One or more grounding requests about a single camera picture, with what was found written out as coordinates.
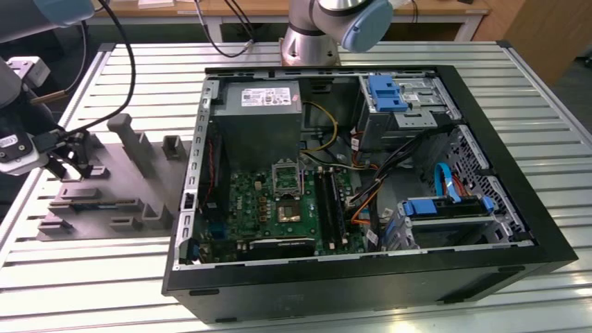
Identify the grey metal wrist bracket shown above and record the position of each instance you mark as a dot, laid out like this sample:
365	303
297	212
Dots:
32	69

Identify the wooden desk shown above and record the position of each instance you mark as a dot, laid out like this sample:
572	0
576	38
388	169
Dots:
439	8

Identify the CPU socket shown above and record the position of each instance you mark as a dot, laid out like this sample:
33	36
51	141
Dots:
288	213

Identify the black RAM slot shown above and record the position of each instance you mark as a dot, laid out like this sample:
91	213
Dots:
339	208
324	208

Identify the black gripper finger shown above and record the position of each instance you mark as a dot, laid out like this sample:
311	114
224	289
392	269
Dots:
57	168
84	156

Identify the grey parts rack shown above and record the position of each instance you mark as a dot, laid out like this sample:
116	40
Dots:
124	208

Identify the green RAM stick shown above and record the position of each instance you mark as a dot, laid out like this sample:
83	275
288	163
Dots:
92	207

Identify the silver disk bay cage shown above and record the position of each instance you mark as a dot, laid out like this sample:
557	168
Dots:
416	119

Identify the silver drive cage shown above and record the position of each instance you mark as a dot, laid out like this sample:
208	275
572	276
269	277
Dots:
453	219

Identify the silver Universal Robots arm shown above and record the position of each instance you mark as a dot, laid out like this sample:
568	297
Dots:
305	41

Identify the black graphics card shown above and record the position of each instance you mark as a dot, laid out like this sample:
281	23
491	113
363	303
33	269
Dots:
281	244

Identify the black PC case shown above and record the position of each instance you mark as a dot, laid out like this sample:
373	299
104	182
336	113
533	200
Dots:
324	295

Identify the wooden cabinet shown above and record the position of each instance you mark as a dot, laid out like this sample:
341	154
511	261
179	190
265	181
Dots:
541	34

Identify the blue port connector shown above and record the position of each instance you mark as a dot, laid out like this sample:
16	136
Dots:
193	251

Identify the green motherboard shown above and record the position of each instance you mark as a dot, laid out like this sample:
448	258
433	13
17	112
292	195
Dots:
249	208

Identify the grey power supply unit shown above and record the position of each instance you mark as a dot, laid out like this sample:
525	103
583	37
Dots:
259	138

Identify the empty blue drive carrier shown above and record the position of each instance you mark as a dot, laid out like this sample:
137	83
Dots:
384	90

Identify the hard disk in blue carrier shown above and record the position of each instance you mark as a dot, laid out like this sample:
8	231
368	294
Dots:
423	207

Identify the white box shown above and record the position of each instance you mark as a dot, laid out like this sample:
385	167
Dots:
155	4

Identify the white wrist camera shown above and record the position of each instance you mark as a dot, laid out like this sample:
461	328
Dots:
19	156

